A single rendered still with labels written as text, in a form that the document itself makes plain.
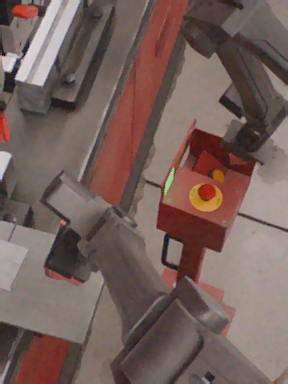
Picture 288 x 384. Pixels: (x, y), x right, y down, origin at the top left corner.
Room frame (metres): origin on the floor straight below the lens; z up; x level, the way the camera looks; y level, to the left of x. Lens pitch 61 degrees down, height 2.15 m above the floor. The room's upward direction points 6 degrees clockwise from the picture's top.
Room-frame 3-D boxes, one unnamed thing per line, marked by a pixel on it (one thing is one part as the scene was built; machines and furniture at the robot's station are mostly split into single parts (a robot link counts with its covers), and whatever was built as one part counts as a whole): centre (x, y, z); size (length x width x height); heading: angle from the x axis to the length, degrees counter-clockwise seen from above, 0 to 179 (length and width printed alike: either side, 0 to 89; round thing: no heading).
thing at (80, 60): (1.16, 0.20, 0.89); 0.30 x 0.05 x 0.03; 170
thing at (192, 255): (0.93, -0.11, 0.39); 0.05 x 0.05 x 0.54; 73
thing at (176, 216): (0.93, -0.11, 0.75); 0.20 x 0.16 x 0.18; 163
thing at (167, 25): (1.55, 0.03, 0.58); 0.15 x 0.02 x 0.07; 170
